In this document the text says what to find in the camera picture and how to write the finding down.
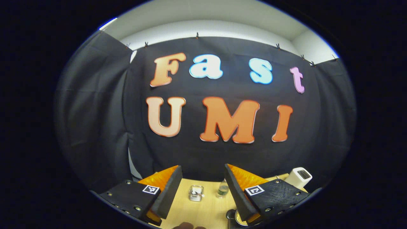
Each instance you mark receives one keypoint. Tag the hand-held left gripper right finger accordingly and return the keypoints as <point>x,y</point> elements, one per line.
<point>238,197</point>

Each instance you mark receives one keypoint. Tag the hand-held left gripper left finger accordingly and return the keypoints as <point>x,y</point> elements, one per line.
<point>168,197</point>

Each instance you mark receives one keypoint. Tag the clear plastic water bottle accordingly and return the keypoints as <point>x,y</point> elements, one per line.
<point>223,190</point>

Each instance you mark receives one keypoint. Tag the white toaster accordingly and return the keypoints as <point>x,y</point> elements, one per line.
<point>299,177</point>

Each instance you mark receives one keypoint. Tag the row of black cloth clips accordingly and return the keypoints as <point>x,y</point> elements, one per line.
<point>197,35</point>

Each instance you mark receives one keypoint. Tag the small ceiling light panel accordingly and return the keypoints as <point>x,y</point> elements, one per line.
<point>108,24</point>

